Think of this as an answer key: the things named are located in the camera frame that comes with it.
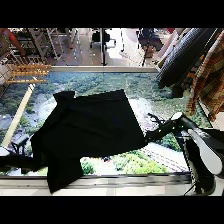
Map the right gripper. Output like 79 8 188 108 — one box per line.
144 119 176 143

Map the black T-shirt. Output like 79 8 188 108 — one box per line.
30 89 148 195

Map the brown clothes hanger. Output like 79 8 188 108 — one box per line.
12 63 52 76
5 74 48 85

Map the orange checked shirt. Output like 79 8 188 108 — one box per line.
185 30 224 123

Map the dark grey checked garment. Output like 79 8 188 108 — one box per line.
156 28 220 90

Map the pale garment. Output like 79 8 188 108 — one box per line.
155 28 192 70

